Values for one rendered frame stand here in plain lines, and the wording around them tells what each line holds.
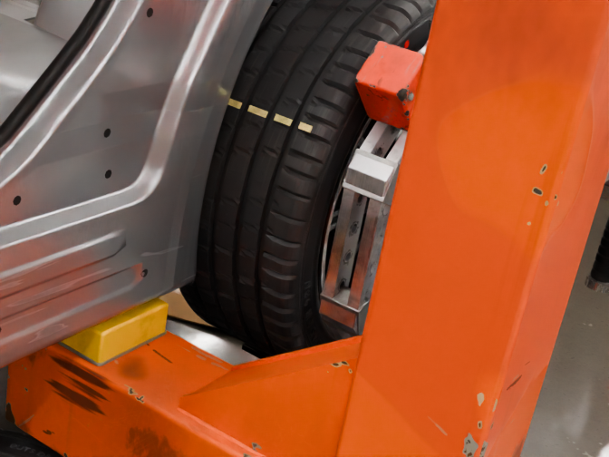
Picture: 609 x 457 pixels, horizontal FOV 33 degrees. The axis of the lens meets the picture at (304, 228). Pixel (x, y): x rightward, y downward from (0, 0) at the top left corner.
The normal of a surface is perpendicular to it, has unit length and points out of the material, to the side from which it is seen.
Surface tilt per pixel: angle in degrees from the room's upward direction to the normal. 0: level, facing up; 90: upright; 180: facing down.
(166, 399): 0
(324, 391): 90
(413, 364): 90
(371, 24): 31
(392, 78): 45
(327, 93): 54
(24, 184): 90
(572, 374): 0
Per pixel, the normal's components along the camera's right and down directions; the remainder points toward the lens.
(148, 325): 0.82, 0.35
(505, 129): -0.55, 0.25
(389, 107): -0.51, 0.81
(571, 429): 0.17, -0.90
